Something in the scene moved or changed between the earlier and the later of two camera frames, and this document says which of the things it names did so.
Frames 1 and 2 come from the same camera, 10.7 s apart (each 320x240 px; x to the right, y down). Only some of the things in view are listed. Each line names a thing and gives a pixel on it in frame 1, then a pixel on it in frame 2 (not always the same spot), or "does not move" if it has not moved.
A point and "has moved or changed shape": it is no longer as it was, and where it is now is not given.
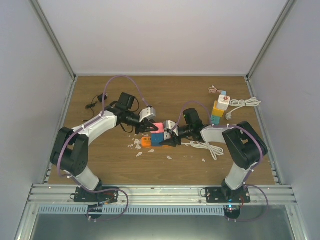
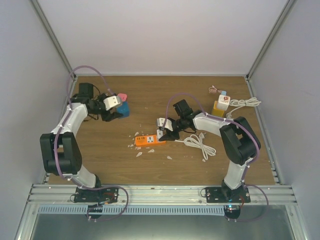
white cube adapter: x=223 y=102 does not move
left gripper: x=144 y=124 to x=113 y=115
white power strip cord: x=214 y=150 has moved or changed shape
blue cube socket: x=156 y=138 has moved or changed shape
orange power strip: x=146 y=142 has moved or changed shape
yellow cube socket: x=217 y=111 does not move
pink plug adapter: x=160 y=126 has moved or changed shape
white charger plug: x=167 y=135 has moved or changed shape
